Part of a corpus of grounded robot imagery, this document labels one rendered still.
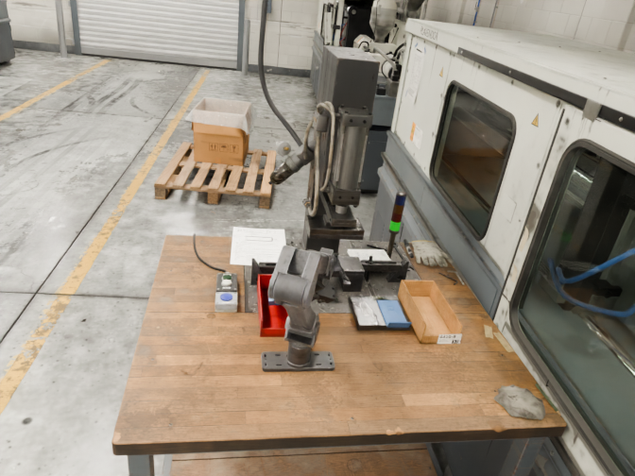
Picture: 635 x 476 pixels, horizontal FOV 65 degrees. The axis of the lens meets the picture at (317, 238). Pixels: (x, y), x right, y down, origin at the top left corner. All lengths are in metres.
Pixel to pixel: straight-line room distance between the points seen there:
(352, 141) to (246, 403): 0.79
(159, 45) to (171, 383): 9.83
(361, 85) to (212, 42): 9.25
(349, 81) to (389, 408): 0.93
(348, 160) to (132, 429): 0.92
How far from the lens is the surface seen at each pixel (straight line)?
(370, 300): 1.68
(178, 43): 10.83
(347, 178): 1.55
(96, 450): 2.45
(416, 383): 1.45
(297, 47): 10.75
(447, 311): 1.67
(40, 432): 2.58
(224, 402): 1.31
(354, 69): 1.55
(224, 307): 1.58
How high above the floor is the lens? 1.85
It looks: 27 degrees down
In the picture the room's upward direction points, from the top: 7 degrees clockwise
